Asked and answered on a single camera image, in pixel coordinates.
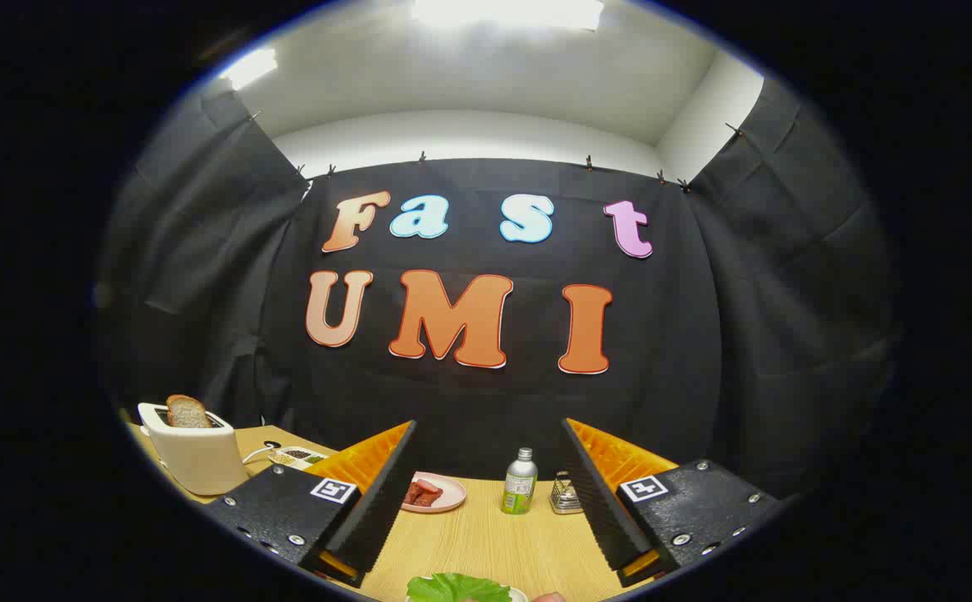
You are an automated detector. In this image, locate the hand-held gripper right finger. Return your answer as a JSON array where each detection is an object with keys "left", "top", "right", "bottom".
[{"left": 561, "top": 418, "right": 779, "bottom": 588}]

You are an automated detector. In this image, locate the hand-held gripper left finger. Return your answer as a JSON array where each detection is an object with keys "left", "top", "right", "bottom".
[{"left": 206, "top": 420, "right": 418, "bottom": 589}]

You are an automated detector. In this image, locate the green lettuce leaf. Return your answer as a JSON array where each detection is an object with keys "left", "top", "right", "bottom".
[{"left": 406, "top": 573, "right": 511, "bottom": 602}]

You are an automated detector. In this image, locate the plain toast bread slice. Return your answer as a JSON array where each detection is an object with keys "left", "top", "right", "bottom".
[{"left": 166, "top": 395, "right": 211, "bottom": 429}]

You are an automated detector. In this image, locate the pink plate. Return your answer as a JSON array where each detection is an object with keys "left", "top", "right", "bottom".
[{"left": 402, "top": 472, "right": 467, "bottom": 513}]

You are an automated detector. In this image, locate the silver bottle green label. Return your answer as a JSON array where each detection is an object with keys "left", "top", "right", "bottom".
[{"left": 501, "top": 447, "right": 538, "bottom": 515}]

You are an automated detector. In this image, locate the white divided bean dish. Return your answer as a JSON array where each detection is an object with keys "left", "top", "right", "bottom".
[{"left": 267, "top": 446, "right": 329, "bottom": 469}]

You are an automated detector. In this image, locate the black backdrop cloth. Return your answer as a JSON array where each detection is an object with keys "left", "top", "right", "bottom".
[{"left": 97, "top": 79, "right": 900, "bottom": 503}]

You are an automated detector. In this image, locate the white toaster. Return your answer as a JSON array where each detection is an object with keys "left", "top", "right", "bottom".
[{"left": 138, "top": 403, "right": 249, "bottom": 496}]

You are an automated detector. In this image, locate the ceiling light panel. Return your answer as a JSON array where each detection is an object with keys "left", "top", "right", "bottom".
[
  {"left": 220, "top": 48, "right": 279, "bottom": 90},
  {"left": 412, "top": 0, "right": 605, "bottom": 33}
]

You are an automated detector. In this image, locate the metal wire utensil holder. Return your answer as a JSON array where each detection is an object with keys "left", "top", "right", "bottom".
[{"left": 550, "top": 471, "right": 584, "bottom": 515}]

